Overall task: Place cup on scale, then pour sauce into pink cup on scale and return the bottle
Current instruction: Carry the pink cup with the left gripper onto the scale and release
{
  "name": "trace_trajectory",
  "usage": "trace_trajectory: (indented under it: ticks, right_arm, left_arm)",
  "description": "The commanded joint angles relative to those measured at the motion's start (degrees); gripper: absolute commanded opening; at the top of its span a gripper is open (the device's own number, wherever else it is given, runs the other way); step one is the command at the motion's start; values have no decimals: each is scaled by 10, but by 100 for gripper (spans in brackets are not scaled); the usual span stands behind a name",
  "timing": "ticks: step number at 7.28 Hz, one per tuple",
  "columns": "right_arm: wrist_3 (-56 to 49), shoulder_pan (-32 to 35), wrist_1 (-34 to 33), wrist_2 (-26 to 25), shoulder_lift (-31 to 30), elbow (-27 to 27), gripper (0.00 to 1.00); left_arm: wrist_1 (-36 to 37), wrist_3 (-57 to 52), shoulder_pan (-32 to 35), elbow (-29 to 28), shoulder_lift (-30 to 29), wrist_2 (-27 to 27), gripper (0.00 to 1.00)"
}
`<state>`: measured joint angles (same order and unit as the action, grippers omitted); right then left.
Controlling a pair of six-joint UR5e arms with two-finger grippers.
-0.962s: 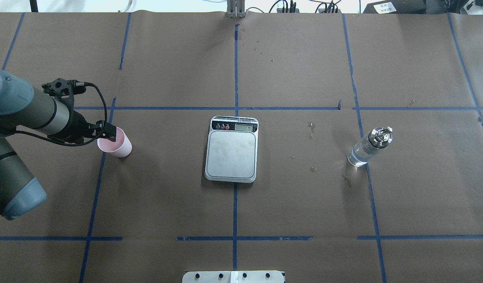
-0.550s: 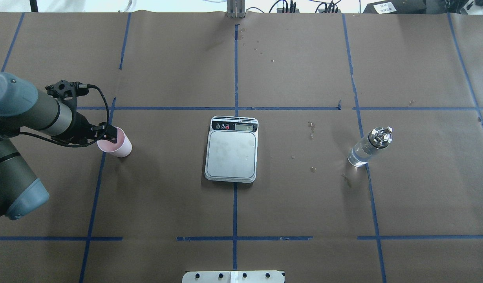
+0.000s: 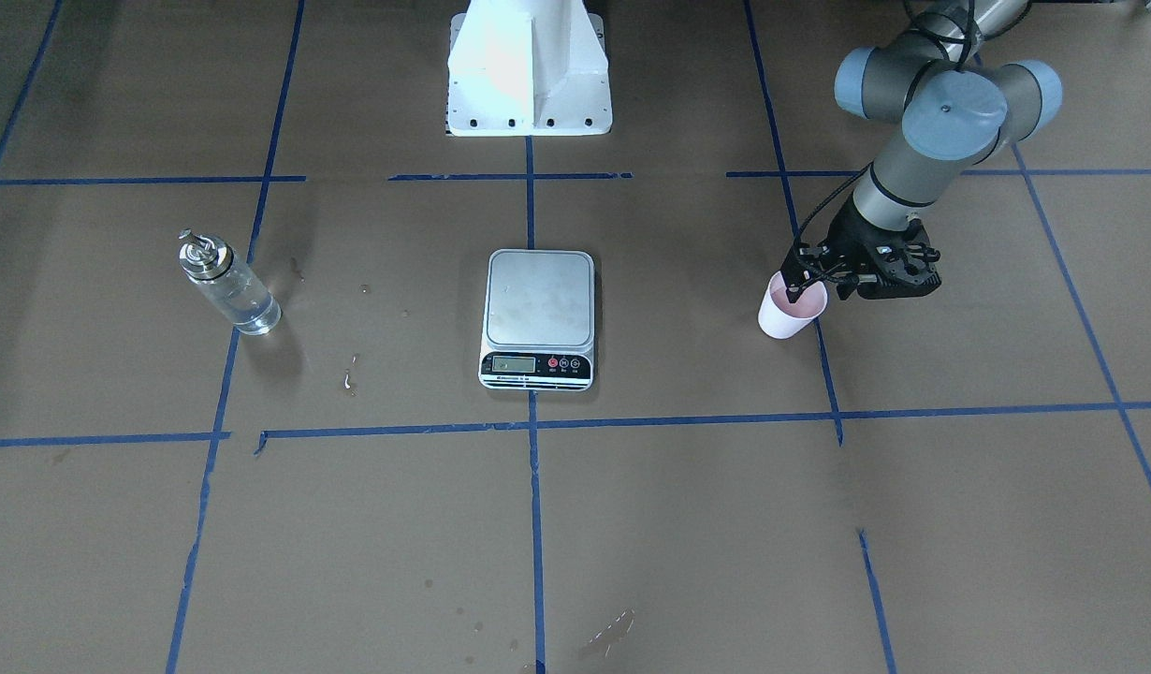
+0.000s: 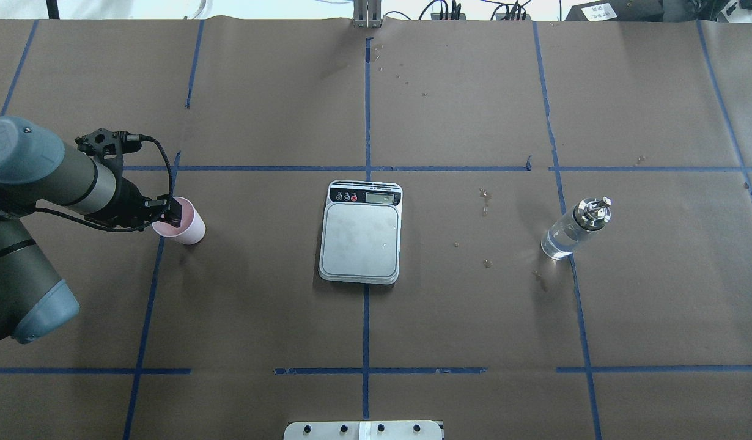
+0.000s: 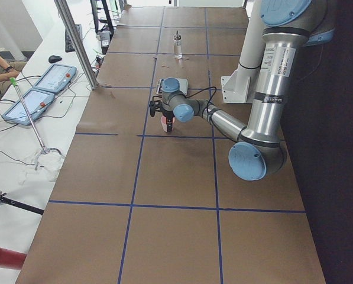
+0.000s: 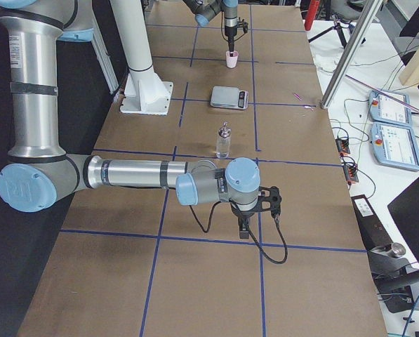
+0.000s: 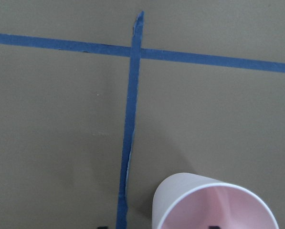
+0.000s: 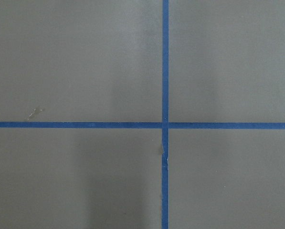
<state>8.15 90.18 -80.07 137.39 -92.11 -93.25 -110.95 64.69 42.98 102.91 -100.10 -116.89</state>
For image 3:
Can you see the white pedestal column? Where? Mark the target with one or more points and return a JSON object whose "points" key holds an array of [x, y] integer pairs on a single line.
{"points": [[528, 68]]}

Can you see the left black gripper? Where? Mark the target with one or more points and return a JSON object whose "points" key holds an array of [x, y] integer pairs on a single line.
{"points": [[849, 234]]}

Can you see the pink paper cup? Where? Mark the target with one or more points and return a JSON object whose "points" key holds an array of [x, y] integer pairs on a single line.
{"points": [[781, 319]]}

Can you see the clear glass sauce bottle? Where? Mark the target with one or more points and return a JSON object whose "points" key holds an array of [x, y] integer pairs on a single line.
{"points": [[227, 282]]}

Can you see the digital kitchen scale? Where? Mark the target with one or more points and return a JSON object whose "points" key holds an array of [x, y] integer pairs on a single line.
{"points": [[539, 321]]}

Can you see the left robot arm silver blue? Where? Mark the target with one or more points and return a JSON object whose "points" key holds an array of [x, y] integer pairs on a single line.
{"points": [[951, 115]]}

